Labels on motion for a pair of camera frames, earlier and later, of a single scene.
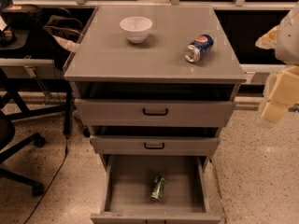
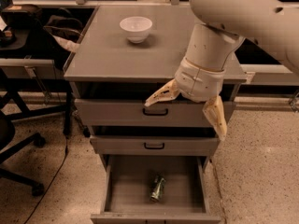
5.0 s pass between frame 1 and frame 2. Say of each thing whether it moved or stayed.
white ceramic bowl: stayed
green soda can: stayed
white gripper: moved
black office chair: stayed
